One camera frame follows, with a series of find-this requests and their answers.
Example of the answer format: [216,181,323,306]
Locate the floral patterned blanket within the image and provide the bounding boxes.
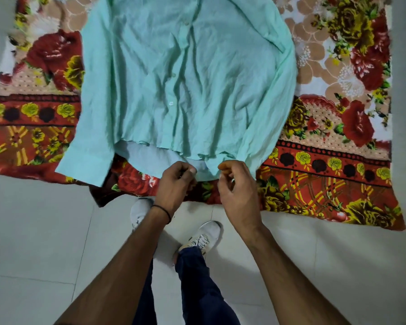
[0,0,406,231]

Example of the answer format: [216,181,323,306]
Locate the person's left forearm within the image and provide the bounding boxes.
[54,206,171,325]

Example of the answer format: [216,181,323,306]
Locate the person's right hand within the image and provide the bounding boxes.
[217,160,263,234]

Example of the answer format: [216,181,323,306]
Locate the person's left hand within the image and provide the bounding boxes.
[154,161,198,219]

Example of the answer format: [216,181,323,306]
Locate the person's right forearm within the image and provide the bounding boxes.
[240,223,351,325]

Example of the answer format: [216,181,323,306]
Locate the mint green shirt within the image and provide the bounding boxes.
[55,0,298,188]

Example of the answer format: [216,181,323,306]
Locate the black thread wristband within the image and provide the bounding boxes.
[151,204,172,224]

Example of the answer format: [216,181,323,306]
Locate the dark blue trousers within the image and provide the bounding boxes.
[132,246,241,325]

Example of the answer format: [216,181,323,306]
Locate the white sneaker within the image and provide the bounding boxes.
[130,198,155,231]
[171,220,223,265]

